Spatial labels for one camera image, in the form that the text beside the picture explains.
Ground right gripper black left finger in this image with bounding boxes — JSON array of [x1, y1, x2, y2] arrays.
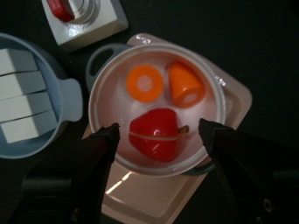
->
[[5, 122, 123, 224]]

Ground white rectangular block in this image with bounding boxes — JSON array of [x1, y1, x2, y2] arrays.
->
[[0, 109, 60, 144], [0, 70, 48, 101], [0, 47, 40, 76], [0, 91, 53, 123]]

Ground light blue bowl with handles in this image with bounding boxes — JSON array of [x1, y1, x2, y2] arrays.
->
[[0, 32, 84, 160]]

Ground orange toy carrot cone piece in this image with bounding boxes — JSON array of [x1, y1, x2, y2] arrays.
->
[[167, 61, 207, 109]]

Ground grey cup with red item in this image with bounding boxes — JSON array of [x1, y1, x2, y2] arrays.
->
[[85, 43, 228, 179]]

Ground orange toy carrot slice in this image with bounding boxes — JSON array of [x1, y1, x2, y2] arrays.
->
[[125, 64, 165, 104]]

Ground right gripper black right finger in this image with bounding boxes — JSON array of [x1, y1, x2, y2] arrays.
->
[[197, 117, 299, 224]]

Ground pink plastic tray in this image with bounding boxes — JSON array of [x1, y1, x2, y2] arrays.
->
[[80, 32, 253, 224]]

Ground white toy iron red handle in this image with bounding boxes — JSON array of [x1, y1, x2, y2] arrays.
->
[[40, 0, 129, 53]]

